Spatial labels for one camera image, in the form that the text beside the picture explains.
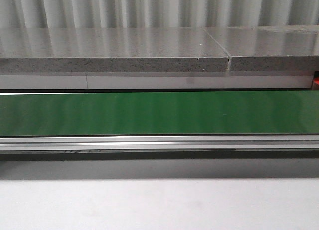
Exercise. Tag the green conveyor belt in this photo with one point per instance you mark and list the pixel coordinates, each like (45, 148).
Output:
(124, 113)

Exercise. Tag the grey stone slab right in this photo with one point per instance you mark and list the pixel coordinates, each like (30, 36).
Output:
(269, 49)

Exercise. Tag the grey stone slab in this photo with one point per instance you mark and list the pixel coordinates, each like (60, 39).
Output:
(109, 50)
(269, 49)

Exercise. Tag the grey stone slab left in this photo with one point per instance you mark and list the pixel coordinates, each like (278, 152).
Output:
(109, 50)

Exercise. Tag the white panel under slab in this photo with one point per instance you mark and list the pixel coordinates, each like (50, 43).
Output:
(143, 82)

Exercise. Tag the orange red object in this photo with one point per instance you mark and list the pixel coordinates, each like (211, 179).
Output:
(315, 84)

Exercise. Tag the white pleated curtain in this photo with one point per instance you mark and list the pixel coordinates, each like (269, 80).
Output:
(156, 13)

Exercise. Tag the aluminium conveyor side rail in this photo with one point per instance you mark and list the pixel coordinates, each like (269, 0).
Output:
(157, 143)

